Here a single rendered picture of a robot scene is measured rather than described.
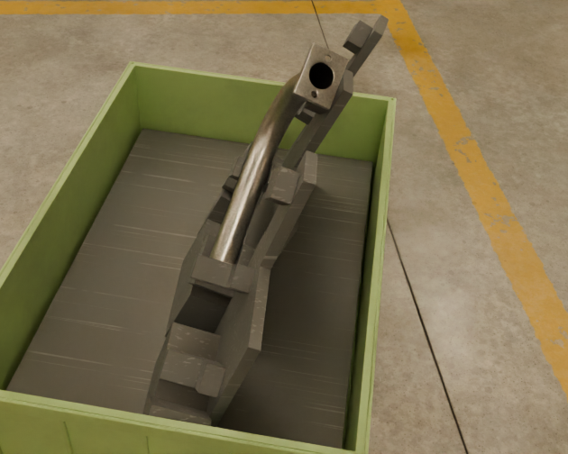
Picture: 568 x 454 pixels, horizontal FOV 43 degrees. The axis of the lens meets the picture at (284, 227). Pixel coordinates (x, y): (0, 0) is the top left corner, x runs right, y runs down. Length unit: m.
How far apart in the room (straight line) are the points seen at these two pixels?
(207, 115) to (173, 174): 0.12
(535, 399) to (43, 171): 1.66
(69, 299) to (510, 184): 1.93
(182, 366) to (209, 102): 0.54
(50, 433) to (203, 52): 2.51
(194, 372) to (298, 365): 0.17
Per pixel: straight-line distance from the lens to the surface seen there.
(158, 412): 0.71
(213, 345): 0.81
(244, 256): 0.83
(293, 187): 0.65
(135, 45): 3.20
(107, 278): 0.98
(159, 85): 1.18
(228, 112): 1.17
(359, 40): 0.92
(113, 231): 1.04
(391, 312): 2.09
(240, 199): 0.84
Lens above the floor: 1.56
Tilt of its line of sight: 43 degrees down
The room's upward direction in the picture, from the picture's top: 5 degrees clockwise
